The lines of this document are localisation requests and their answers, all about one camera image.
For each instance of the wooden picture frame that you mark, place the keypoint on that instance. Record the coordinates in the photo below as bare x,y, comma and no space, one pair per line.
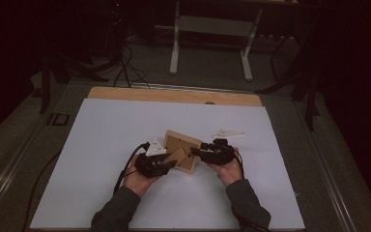
181,146

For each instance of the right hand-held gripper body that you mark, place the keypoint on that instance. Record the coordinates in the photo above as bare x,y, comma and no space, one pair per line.
218,154

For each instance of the person's left hand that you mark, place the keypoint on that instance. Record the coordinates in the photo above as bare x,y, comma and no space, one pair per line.
138,182

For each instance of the white table mat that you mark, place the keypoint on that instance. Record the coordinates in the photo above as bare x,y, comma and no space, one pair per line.
109,129

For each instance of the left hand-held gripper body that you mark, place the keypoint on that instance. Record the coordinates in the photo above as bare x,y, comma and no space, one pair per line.
151,166

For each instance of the person's right hand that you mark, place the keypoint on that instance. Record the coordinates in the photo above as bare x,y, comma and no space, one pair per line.
229,172

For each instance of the metal floor strip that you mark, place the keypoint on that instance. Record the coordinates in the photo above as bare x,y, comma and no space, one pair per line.
186,87

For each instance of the metal floor rail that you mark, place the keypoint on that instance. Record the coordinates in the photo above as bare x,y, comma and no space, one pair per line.
330,180
9,174

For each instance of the black floor box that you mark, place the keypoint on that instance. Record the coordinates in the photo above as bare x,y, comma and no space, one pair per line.
58,119

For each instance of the white metal desk frame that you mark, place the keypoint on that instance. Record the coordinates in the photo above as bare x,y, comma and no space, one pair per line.
213,27

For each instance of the black stand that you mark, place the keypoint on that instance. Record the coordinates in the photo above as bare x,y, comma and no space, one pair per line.
309,103
46,83

